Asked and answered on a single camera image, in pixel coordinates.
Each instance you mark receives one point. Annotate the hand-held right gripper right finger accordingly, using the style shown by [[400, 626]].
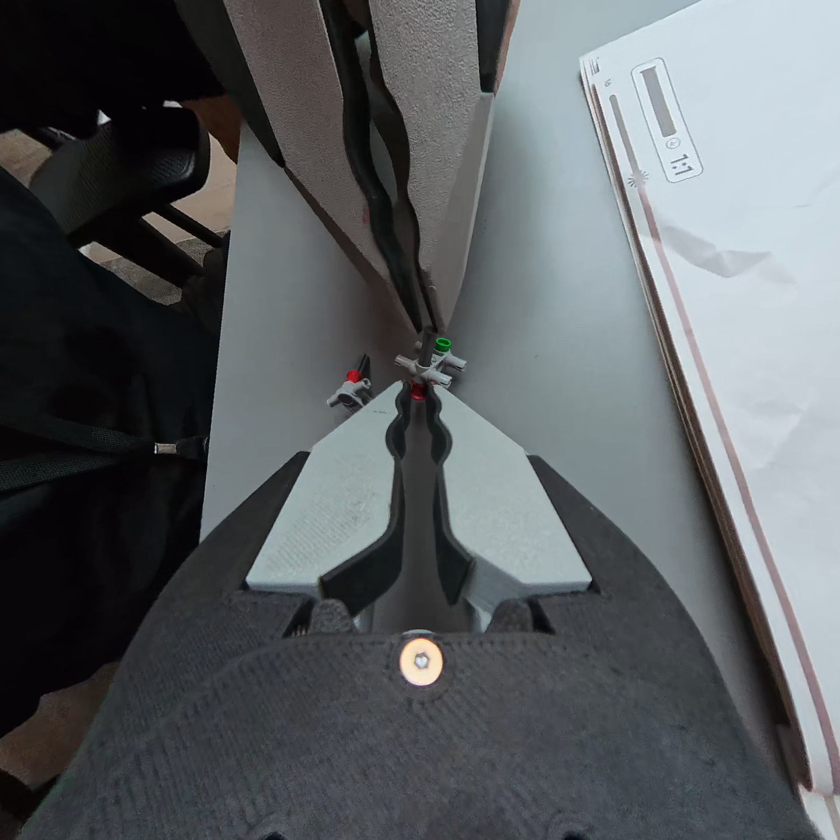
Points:
[[512, 518]]

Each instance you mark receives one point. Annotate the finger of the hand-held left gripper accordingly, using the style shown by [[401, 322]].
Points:
[[289, 79], [439, 98]]

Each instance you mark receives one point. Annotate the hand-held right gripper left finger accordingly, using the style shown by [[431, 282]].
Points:
[[328, 512]]

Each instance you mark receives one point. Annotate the small grey lego connector assembly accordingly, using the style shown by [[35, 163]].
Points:
[[420, 369], [348, 394]]

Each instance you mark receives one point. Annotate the person's left forearm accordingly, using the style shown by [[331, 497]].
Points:
[[98, 52]]

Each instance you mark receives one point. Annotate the lego instruction booklet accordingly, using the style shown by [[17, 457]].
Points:
[[754, 328]]

